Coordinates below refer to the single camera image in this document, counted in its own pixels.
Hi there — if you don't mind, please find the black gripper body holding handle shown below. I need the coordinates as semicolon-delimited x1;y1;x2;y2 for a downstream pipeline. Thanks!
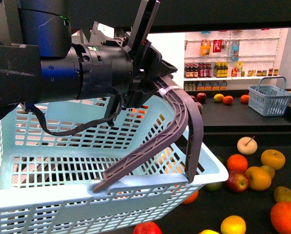
104;0;177;126

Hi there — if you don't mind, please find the grey basket handle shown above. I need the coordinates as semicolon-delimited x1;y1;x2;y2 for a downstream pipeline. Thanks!
93;75;204;193

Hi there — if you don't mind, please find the light blue shopping basket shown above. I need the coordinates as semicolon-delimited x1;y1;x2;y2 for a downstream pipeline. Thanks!
0;96;228;234

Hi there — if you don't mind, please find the yellow lemon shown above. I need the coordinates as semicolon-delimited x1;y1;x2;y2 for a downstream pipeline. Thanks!
221;215;246;234

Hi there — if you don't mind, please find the black upper shelf board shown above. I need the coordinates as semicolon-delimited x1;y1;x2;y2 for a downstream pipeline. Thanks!
68;0;291;33

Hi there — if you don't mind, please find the peach back shelf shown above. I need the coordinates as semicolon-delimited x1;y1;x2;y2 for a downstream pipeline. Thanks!
195;102;203;113

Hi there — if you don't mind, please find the yellow lemon back shelf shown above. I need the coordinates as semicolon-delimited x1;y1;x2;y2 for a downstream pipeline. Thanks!
213;94;224;102

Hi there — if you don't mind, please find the white back product shelf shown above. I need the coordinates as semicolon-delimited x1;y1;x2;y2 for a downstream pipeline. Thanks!
183;28;289;91

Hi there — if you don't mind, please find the orange back shelf left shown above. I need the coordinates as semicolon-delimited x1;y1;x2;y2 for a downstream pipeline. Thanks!
223;96;234;105

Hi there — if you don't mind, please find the orange shelf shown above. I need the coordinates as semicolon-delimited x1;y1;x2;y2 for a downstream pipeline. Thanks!
223;96;234;105
240;95;249;104

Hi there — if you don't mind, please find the orange back shelf right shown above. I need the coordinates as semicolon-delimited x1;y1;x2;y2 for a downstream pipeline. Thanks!
240;95;249;104

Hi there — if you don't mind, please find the white zip tie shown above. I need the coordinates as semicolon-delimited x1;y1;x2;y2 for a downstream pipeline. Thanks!
158;85;182;96

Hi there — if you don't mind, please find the dark sauce bottles row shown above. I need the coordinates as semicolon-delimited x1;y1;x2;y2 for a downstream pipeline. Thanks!
184;63;212;78

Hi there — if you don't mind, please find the orange snack bag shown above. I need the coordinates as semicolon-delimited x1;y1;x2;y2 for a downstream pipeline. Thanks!
200;39;211;56

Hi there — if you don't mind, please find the dark red apple back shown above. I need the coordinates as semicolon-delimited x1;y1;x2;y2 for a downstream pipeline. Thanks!
196;93;207;103

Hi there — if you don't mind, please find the orange jugs bottom row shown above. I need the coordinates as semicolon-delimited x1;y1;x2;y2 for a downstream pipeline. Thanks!
195;80;228;91

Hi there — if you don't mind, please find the yellow label bottles row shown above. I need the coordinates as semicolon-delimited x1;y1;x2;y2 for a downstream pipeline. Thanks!
213;62;228;78

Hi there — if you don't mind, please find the red snack bag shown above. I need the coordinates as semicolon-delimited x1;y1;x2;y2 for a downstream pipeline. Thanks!
212;39;223;53

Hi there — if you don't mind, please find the blue snack bag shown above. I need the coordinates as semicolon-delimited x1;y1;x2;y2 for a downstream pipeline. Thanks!
231;40;240;61

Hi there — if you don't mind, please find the green lime upper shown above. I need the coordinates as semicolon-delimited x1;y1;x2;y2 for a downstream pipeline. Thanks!
217;156;225;165

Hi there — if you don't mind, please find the green lime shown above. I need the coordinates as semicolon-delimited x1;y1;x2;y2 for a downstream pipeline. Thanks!
205;182;223;192
217;156;225;165

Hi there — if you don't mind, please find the small jars row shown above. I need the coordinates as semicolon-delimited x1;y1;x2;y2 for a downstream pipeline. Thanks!
247;68;279;77

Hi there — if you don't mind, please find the small blue basket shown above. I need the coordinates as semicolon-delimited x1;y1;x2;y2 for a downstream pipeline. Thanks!
248;76;291;117

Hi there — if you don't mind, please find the cream pear with stem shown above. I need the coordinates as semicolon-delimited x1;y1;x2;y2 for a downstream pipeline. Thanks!
237;136;258;156

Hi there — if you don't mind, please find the small orange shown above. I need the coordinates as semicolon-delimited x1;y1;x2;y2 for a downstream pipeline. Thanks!
227;154;248;172

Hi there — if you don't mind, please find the green lime lower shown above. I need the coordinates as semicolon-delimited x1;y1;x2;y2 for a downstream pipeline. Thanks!
205;182;223;192

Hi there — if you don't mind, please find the orange at front edge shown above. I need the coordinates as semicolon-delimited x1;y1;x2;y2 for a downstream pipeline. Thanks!
182;191;199;205

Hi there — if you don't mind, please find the red yellow apple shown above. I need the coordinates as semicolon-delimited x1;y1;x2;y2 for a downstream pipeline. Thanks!
226;171;249;193

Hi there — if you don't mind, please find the yellow apple back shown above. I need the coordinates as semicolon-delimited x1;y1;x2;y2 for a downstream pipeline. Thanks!
261;149;286;171

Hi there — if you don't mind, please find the yellow apple front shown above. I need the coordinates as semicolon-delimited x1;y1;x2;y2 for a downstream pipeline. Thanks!
245;166;271;191

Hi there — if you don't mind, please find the red apple front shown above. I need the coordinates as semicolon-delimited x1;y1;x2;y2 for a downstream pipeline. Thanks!
133;221;162;234

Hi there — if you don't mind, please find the green yellow small fruit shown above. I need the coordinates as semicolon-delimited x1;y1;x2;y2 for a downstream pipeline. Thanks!
260;165;275;180

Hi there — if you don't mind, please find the brownish pear right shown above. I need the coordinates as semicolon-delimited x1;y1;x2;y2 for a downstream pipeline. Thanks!
273;186;291;202

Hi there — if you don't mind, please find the big orange right corner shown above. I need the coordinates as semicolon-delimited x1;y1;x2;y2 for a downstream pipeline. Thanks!
270;201;291;234

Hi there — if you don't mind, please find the black cable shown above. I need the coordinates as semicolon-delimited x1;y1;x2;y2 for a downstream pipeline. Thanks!
25;86;125;137

